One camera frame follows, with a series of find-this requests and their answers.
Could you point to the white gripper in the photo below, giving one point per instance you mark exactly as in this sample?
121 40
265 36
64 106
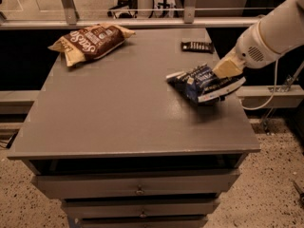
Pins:
250 49

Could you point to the blue potato chip bag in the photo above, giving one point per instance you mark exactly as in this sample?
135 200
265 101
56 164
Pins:
202 86

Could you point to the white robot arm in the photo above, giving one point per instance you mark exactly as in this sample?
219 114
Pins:
271 37

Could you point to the black rxbar chocolate bar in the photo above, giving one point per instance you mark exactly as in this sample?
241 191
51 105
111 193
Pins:
202 47

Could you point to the brown SunChips bag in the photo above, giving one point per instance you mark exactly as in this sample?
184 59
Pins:
91 43

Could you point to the black office chair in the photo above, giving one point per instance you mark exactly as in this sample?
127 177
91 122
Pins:
130 4

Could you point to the grey drawer cabinet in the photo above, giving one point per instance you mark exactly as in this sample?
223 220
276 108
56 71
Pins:
118 118

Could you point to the bottom grey drawer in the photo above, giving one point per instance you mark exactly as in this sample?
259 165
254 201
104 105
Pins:
155 222

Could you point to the grey drawer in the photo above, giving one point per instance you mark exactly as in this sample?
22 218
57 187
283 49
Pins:
93 186
144 208
155 222

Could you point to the grey metal railing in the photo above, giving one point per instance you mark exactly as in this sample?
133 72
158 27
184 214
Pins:
75 14

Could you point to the middle grey drawer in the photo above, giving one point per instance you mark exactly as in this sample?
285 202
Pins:
144 208

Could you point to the top grey drawer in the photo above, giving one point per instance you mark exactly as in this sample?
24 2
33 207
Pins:
93 186

